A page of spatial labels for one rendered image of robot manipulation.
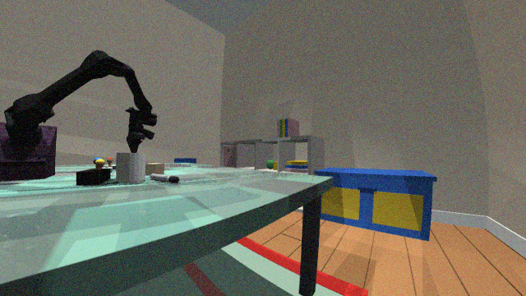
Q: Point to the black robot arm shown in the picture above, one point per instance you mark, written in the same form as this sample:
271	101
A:
26	113

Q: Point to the grey mug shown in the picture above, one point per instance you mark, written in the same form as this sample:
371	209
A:
130	167

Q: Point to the tan wooden block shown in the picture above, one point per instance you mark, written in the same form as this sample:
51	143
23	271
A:
154	168

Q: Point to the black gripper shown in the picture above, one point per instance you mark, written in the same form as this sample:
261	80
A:
134	136

